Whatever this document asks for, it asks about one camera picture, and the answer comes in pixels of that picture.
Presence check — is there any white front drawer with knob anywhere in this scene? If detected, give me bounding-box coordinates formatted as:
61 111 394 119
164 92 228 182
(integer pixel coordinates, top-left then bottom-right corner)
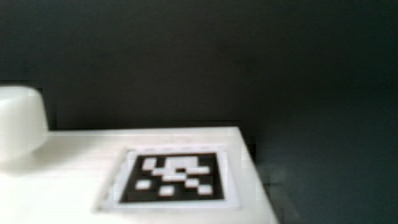
0 86 280 224

